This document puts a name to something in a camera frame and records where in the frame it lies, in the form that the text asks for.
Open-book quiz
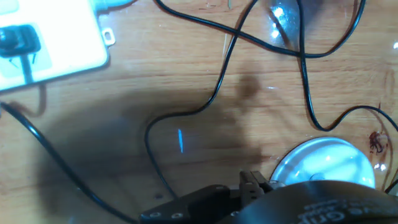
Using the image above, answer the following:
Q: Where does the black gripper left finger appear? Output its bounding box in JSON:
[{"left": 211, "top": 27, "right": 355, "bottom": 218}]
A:
[{"left": 139, "top": 170, "right": 261, "bottom": 224}]

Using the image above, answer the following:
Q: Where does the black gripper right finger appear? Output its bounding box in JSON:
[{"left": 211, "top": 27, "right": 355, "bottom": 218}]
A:
[{"left": 251, "top": 170, "right": 286, "bottom": 192}]

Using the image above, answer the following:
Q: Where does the black lamp power cord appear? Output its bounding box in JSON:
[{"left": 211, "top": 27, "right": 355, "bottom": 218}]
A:
[{"left": 0, "top": 0, "right": 398, "bottom": 224}]

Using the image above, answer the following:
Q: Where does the white power strip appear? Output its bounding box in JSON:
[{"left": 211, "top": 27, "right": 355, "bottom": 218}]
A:
[{"left": 0, "top": 0, "right": 116, "bottom": 94}]

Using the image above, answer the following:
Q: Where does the thin black cord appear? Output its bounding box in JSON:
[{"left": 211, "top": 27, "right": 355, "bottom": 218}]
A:
[{"left": 154, "top": 0, "right": 367, "bottom": 60}]

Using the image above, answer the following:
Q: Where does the white power strip cable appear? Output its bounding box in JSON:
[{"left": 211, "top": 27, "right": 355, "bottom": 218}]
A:
[{"left": 91, "top": 0, "right": 138, "bottom": 12}]

